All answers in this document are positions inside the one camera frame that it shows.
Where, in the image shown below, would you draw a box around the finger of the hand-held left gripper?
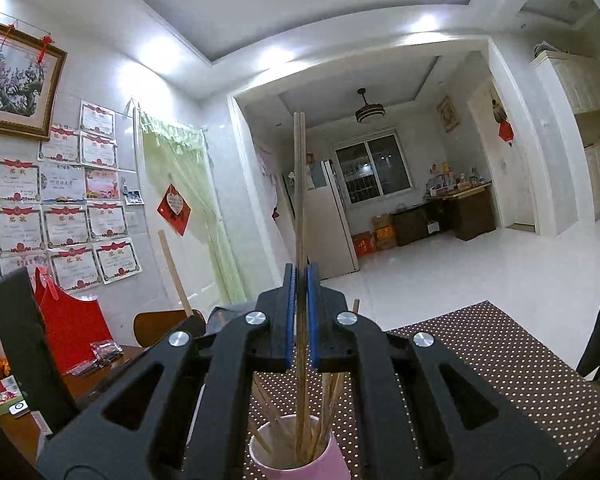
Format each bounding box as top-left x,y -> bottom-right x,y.
0,266 -> 78,433

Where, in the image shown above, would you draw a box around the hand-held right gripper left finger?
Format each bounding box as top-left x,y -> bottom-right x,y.
37,262 -> 298,480

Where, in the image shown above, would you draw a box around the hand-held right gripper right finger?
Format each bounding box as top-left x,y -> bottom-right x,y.
306,262 -> 568,480

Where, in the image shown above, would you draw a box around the bunch of wooden chopsticks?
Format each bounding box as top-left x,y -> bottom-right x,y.
157,230 -> 361,466

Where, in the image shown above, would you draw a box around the pink cup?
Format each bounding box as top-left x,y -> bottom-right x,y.
248,420 -> 352,480

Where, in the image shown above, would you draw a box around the red paper bag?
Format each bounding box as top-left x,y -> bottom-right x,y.
32,267 -> 115,376

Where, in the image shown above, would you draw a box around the green white small box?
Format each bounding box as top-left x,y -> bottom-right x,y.
0,392 -> 33,418

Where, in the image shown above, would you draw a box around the clear plastic packet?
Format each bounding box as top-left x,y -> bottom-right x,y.
67,340 -> 126,376

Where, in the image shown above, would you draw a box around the red cardboard box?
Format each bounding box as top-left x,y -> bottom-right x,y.
352,232 -> 378,259

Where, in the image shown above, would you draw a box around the silver refrigerator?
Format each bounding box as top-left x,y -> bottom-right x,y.
282,157 -> 361,281

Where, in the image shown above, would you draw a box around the orange cardboard box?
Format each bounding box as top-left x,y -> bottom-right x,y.
373,225 -> 397,250

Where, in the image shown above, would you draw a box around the dark low cabinet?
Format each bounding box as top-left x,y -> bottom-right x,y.
390,205 -> 431,247

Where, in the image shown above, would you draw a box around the barred window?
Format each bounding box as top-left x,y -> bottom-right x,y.
334,130 -> 413,206

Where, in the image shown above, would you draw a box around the brown polka-dot tablecloth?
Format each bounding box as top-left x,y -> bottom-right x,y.
195,300 -> 600,480

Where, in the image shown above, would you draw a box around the light green curtain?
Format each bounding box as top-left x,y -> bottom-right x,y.
139,110 -> 246,306

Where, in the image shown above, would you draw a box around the dark wooden desk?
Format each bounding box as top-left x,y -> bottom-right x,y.
422,182 -> 497,242

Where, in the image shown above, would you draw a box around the row of small desk items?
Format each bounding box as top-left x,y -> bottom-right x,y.
425,160 -> 491,196

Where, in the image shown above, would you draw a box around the round ceiling lamp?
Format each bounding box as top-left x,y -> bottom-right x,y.
355,87 -> 386,125

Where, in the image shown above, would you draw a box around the small framed picture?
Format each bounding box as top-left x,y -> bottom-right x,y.
436,96 -> 458,133

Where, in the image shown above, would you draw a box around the white door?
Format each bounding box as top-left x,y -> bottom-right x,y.
470,82 -> 536,233

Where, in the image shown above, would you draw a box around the framed blossom painting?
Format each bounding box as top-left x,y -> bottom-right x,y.
0,20 -> 69,142

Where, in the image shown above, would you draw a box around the white cabinets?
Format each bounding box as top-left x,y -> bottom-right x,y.
530,50 -> 600,221

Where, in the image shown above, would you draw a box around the grey bundle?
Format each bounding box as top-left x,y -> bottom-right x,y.
532,40 -> 571,58

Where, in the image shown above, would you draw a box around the wall of award certificates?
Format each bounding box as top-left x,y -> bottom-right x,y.
0,100 -> 143,318

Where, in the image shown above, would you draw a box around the pink wall hanging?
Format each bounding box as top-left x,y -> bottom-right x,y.
255,145 -> 281,221

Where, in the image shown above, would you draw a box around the red diamond wall decoration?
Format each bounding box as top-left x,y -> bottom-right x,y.
157,183 -> 191,237

